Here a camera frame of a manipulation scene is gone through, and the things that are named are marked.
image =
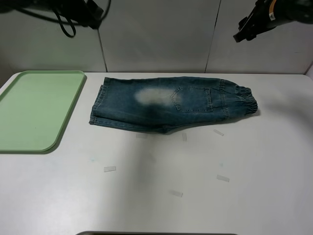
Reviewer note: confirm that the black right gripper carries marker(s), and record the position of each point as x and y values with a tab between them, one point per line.
255	23

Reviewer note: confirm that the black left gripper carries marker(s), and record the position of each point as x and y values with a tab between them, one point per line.
89	14

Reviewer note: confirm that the blue children's denim shorts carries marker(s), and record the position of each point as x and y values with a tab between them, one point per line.
165	104

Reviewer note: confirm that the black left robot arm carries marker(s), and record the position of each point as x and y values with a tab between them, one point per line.
55	11

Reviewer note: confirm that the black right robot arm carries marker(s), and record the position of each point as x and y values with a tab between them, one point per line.
269	14

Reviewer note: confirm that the light green plastic tray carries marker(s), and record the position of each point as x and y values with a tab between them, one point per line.
35	108

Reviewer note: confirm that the clear tape strip centre right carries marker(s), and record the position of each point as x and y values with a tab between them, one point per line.
184	136

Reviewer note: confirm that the clear tape strip front right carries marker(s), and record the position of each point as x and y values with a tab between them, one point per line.
222	178

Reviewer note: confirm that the clear tape strip left front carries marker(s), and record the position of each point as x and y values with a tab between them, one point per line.
109	168

